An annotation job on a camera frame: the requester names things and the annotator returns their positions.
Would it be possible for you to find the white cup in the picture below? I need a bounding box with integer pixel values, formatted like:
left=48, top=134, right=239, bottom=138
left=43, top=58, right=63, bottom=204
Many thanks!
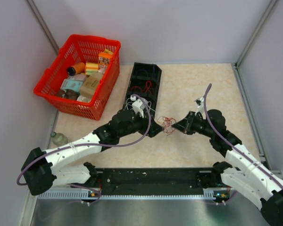
left=77, top=95, right=91, bottom=103

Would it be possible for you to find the red plastic basket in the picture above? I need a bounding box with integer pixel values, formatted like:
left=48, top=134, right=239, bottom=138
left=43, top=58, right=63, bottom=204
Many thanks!
left=33, top=34, right=121, bottom=121

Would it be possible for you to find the teal packet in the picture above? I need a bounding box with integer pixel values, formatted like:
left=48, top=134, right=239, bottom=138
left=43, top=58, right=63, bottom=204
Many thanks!
left=60, top=79, right=83, bottom=93

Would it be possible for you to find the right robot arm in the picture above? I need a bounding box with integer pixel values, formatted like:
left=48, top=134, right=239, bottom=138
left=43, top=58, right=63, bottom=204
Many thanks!
left=172, top=109, right=283, bottom=226

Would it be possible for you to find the orange bottle black cap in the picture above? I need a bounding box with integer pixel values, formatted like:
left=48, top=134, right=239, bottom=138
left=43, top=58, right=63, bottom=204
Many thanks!
left=67, top=62, right=85, bottom=76

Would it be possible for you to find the red cable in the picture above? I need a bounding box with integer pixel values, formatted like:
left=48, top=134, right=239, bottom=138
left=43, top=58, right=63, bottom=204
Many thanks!
left=157, top=115, right=177, bottom=137
left=131, top=80, right=158, bottom=94

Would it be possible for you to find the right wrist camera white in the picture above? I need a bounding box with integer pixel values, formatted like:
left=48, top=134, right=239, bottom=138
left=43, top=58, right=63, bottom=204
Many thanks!
left=194, top=97, right=204, bottom=115

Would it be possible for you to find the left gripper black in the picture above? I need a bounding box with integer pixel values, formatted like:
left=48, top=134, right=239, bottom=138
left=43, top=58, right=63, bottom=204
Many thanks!
left=118, top=109, right=163, bottom=138

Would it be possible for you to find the black three-compartment tray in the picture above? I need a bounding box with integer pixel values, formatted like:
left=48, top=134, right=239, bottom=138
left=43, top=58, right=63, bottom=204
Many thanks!
left=123, top=62, right=162, bottom=116

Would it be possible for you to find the pink packet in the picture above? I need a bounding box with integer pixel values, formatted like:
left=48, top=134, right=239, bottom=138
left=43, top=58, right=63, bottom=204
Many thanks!
left=68, top=73, right=88, bottom=82

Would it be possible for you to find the brown cardboard box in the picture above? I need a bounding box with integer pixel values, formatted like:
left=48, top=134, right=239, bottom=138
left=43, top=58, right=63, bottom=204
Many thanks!
left=79, top=72, right=103, bottom=99

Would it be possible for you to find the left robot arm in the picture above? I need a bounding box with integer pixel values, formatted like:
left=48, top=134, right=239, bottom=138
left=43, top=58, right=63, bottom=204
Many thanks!
left=19, top=109, right=163, bottom=196

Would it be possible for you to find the orange snack box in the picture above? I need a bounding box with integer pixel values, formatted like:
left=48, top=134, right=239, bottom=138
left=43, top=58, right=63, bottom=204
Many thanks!
left=98, top=49, right=113, bottom=69

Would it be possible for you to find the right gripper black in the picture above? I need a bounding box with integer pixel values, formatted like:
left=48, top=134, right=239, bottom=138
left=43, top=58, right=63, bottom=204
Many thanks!
left=172, top=111, right=214, bottom=138

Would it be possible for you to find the yellow green sponge pack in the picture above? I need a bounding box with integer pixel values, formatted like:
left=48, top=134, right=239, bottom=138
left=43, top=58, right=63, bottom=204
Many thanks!
left=85, top=62, right=99, bottom=75

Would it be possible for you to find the dark brown round item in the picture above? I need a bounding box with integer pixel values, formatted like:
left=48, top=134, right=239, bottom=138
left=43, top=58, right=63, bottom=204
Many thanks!
left=56, top=89, right=79, bottom=100

